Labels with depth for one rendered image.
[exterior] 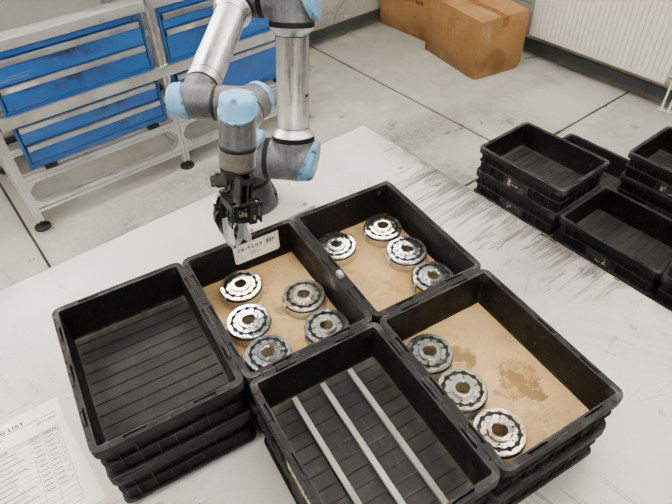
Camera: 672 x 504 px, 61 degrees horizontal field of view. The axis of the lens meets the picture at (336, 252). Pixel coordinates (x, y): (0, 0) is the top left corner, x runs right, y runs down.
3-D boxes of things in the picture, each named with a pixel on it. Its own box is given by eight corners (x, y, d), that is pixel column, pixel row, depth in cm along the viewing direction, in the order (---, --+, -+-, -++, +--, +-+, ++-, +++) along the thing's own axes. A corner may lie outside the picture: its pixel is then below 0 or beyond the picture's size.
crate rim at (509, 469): (375, 326, 123) (375, 319, 121) (483, 273, 133) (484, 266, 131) (503, 482, 97) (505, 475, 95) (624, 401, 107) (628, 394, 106)
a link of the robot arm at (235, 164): (212, 142, 115) (249, 137, 119) (212, 163, 118) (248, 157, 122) (227, 158, 110) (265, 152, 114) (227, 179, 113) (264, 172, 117)
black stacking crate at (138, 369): (70, 343, 134) (51, 312, 126) (189, 294, 144) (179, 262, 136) (111, 485, 109) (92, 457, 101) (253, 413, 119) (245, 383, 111)
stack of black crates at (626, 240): (538, 279, 235) (558, 216, 211) (581, 247, 248) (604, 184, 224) (627, 338, 211) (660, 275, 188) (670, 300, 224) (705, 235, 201)
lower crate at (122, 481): (84, 370, 142) (67, 341, 133) (198, 321, 152) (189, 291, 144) (127, 510, 116) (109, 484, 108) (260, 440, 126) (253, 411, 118)
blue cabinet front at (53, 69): (31, 169, 275) (-24, 58, 236) (166, 118, 306) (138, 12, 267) (32, 171, 273) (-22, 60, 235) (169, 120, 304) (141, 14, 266)
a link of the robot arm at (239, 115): (264, 89, 111) (252, 104, 105) (262, 141, 118) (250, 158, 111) (226, 83, 112) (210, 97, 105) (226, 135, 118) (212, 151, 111)
